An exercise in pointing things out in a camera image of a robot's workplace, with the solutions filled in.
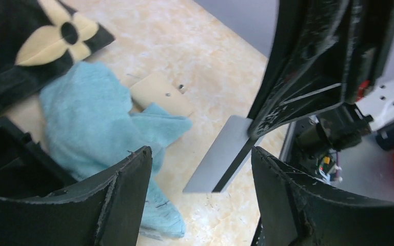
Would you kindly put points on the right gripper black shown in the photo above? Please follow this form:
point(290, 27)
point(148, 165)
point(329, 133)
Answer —
point(307, 68)

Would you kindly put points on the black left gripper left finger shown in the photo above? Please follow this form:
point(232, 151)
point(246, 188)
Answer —
point(104, 209)

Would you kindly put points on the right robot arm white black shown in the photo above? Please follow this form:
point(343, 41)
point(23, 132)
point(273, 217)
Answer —
point(342, 127)

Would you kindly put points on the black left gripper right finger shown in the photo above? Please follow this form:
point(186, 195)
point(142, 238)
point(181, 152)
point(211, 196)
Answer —
point(297, 209)

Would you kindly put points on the black pillow with cream flowers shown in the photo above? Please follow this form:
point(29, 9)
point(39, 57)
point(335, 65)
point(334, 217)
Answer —
point(40, 41)

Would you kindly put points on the light blue towel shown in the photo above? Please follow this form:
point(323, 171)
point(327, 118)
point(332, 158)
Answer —
point(90, 127)

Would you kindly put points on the black card holder box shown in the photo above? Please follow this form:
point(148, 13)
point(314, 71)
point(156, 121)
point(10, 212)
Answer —
point(26, 170)

